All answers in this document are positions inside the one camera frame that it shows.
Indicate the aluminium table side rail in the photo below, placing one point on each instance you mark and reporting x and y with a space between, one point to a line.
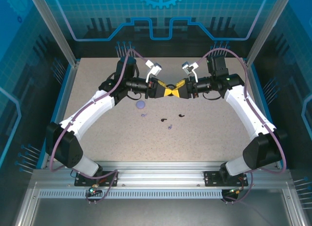
61 113
251 77

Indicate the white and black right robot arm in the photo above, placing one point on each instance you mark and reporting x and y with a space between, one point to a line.
246 113

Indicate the purple earbud charging case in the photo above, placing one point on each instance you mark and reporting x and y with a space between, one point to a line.
140 104

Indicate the steel bottom panel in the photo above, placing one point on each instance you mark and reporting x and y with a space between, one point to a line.
158 211

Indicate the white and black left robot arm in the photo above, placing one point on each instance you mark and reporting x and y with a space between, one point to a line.
85 113

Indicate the small LED circuit board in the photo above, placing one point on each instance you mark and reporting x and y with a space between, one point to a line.
92 190
231 191

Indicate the aluminium frame post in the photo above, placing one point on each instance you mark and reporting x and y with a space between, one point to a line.
265 28
54 28

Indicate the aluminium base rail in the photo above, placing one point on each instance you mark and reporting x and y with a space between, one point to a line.
158 174

